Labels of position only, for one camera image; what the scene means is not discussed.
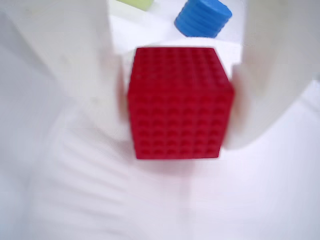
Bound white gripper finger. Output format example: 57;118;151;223
224;0;320;151
0;0;134;142

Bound red cube block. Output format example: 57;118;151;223
126;46;236;161

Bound pale yellow sponge block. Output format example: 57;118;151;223
113;0;155;12

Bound blue ribbed cylinder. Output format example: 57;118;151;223
174;0;233;39

